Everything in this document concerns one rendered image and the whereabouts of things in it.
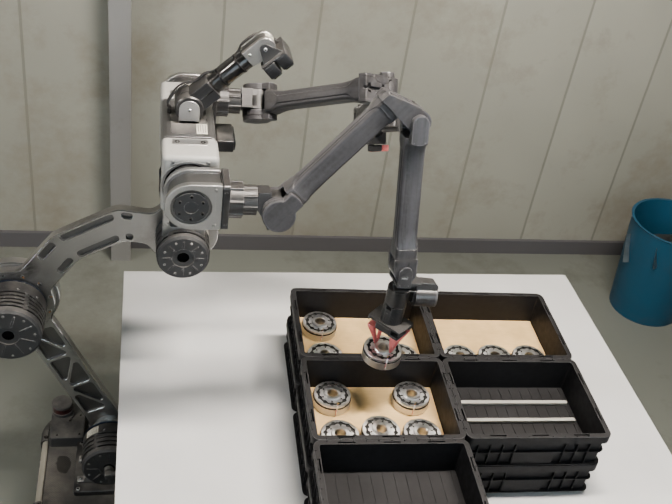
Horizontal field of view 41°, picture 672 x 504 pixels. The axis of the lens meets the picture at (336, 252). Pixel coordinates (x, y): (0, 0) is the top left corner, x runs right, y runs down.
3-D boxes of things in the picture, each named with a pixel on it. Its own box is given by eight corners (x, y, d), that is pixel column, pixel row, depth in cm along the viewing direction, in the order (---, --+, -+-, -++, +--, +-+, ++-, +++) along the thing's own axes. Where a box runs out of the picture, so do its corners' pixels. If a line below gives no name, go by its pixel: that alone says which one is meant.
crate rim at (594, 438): (465, 444, 229) (468, 438, 228) (439, 363, 253) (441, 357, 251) (610, 443, 236) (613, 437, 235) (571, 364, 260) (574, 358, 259)
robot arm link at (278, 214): (389, 71, 207) (400, 82, 198) (425, 112, 213) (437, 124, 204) (250, 201, 214) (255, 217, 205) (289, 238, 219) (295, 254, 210)
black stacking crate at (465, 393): (458, 469, 235) (467, 439, 228) (433, 388, 258) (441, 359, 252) (598, 467, 242) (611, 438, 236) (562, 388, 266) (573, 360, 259)
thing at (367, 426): (365, 445, 231) (365, 444, 230) (359, 417, 239) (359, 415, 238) (403, 445, 233) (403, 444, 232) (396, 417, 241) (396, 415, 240)
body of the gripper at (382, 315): (380, 309, 236) (386, 287, 232) (412, 328, 232) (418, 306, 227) (366, 319, 231) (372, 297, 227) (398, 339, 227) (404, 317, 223)
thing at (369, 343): (367, 362, 232) (367, 360, 231) (361, 336, 240) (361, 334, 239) (404, 363, 234) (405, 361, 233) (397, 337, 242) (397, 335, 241)
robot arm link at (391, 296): (387, 276, 225) (391, 290, 221) (413, 277, 227) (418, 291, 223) (381, 297, 229) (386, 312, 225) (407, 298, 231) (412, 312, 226)
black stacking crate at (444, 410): (307, 471, 227) (312, 441, 221) (296, 388, 251) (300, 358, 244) (457, 469, 235) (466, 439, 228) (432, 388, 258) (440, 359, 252)
